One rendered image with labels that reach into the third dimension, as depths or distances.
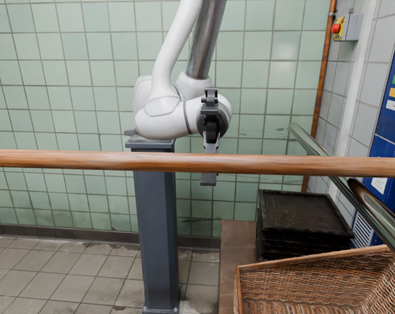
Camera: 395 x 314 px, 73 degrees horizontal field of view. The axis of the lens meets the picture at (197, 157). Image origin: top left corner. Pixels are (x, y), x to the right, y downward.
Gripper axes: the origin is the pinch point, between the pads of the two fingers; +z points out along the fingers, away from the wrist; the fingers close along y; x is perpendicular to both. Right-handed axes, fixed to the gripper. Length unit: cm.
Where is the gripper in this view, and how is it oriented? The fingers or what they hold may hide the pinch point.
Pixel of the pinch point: (209, 147)
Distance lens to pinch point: 48.6
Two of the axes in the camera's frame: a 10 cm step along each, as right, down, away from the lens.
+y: 0.0, 9.3, 3.6
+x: -10.0, -0.3, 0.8
